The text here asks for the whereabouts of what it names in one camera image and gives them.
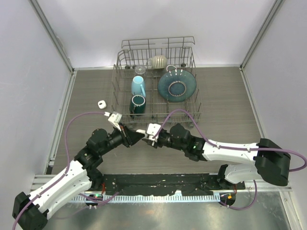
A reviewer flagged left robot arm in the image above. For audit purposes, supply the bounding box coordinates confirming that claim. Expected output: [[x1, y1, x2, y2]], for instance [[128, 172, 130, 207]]
[[12, 125, 145, 230]]

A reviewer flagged wire dish rack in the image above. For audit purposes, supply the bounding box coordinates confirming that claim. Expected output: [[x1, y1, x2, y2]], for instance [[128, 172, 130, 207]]
[[110, 36, 202, 128]]

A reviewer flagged small white-rimmed bowl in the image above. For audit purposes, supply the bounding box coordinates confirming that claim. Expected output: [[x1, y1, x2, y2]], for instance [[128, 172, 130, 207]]
[[166, 65, 176, 71]]

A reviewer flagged light blue mug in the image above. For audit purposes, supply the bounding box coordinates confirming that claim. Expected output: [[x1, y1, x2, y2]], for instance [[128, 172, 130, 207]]
[[131, 76, 146, 97]]

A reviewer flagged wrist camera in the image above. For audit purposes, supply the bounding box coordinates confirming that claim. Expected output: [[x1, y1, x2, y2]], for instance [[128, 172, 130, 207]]
[[145, 123, 161, 142], [104, 112, 122, 131]]

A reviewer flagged clear glass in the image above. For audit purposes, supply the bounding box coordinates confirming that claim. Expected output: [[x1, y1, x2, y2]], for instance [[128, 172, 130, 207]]
[[134, 65, 146, 75]]

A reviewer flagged small white charging case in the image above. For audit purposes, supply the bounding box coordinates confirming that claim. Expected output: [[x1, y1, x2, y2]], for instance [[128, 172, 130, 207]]
[[97, 100, 107, 109]]

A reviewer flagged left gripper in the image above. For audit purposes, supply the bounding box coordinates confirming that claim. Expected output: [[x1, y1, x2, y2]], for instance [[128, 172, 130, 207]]
[[99, 122, 143, 156]]

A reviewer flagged large teal plate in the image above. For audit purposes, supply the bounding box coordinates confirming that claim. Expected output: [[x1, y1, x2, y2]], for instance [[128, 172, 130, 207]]
[[157, 69, 197, 103]]

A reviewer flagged striped ceramic mug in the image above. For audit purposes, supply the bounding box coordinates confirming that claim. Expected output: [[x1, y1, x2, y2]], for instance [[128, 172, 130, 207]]
[[146, 55, 167, 69]]

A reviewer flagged white slotted cable duct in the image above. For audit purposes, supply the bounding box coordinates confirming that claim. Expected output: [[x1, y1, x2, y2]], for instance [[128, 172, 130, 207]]
[[69, 193, 221, 203]]

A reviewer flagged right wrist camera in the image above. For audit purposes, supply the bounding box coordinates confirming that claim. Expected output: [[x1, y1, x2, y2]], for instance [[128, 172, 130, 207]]
[[145, 123, 161, 142]]

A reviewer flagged dark teal mug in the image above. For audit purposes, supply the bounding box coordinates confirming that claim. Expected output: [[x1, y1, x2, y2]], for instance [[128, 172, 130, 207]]
[[129, 95, 146, 117]]

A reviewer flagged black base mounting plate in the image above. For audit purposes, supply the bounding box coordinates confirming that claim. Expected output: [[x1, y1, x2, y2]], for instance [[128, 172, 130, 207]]
[[99, 173, 234, 196]]

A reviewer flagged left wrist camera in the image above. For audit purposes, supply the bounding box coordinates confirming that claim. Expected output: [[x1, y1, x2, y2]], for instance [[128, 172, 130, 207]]
[[104, 112, 122, 131]]

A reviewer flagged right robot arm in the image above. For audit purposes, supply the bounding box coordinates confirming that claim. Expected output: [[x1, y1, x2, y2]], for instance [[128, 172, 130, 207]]
[[137, 124, 291, 189]]

